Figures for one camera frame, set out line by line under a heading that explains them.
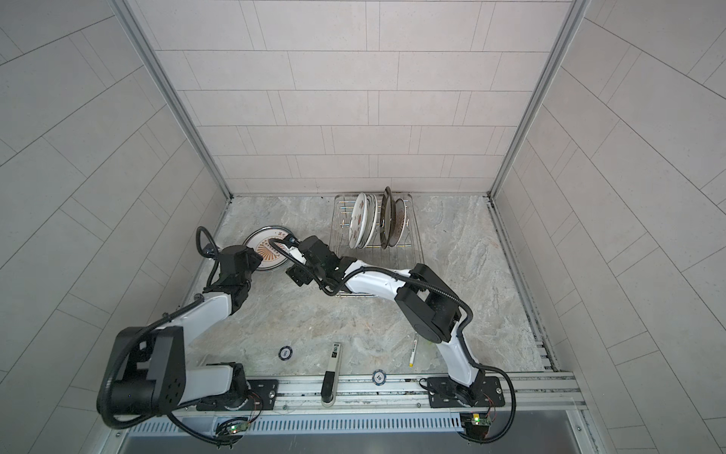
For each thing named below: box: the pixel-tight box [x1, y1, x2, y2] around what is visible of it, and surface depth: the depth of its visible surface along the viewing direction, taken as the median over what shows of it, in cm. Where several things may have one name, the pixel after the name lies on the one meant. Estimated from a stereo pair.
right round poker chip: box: [371, 368, 387, 386], surface depth 75 cm
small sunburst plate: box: [388, 197, 407, 247], surface depth 91 cm
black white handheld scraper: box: [320, 342, 343, 408], surface depth 71 cm
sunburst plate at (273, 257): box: [243, 226, 292, 271], surface depth 101 cm
